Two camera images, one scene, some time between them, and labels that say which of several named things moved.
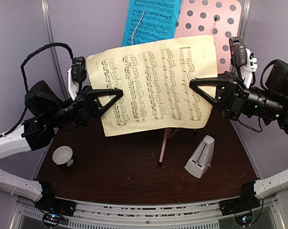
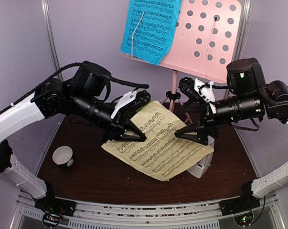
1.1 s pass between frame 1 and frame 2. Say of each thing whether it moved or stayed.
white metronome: stayed
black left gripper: moved
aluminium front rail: stayed
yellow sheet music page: moved
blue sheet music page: stayed
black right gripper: moved
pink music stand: stayed
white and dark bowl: stayed
